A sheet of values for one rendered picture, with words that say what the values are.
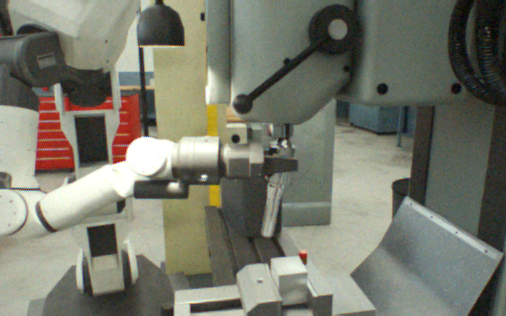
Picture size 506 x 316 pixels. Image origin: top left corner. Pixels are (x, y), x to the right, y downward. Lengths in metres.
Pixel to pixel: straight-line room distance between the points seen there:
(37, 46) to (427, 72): 0.68
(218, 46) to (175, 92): 1.75
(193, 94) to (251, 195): 1.40
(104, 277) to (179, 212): 1.19
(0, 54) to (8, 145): 0.16
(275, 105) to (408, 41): 0.22
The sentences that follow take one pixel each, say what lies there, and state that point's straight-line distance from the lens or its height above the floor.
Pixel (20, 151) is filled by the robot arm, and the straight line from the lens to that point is 0.81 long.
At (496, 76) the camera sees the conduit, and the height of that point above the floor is 1.39.
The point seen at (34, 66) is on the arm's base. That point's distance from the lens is 0.82.
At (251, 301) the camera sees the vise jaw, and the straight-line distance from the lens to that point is 0.69.
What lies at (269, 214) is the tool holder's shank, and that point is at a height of 1.13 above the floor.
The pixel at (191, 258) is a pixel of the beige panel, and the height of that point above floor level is 0.15.
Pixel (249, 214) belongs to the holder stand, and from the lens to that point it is 1.11.
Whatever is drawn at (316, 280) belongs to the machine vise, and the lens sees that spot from 0.73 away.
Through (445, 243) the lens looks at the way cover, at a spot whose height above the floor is 1.05.
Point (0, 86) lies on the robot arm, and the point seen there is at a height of 1.37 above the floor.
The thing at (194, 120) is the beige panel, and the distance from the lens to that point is 2.43.
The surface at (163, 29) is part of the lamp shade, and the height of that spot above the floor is 1.46.
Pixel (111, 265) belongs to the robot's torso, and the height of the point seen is 0.75.
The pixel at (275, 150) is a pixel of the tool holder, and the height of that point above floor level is 1.26.
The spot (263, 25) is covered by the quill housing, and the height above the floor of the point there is 1.46.
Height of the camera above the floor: 1.41
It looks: 14 degrees down
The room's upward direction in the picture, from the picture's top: straight up
